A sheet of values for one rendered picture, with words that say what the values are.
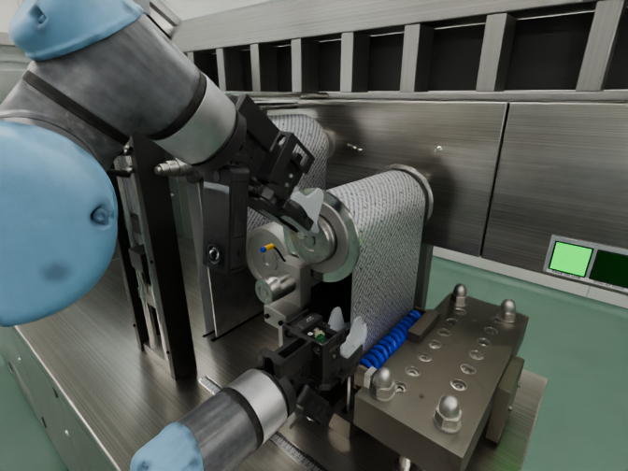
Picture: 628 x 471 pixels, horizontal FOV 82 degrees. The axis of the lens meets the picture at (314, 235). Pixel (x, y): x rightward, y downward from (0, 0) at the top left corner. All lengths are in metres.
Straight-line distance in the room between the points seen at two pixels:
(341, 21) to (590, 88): 0.49
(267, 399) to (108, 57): 0.35
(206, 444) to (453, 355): 0.44
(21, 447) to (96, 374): 1.34
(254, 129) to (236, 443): 0.32
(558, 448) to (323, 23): 1.93
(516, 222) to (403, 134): 0.28
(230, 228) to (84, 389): 0.61
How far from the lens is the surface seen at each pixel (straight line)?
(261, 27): 1.08
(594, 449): 2.21
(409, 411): 0.59
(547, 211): 0.75
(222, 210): 0.38
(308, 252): 0.54
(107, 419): 0.82
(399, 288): 0.70
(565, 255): 0.76
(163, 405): 0.81
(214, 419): 0.42
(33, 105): 0.31
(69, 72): 0.30
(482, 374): 0.68
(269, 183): 0.39
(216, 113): 0.34
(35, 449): 2.20
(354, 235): 0.50
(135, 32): 0.31
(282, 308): 0.58
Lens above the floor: 1.45
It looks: 21 degrees down
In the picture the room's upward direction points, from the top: straight up
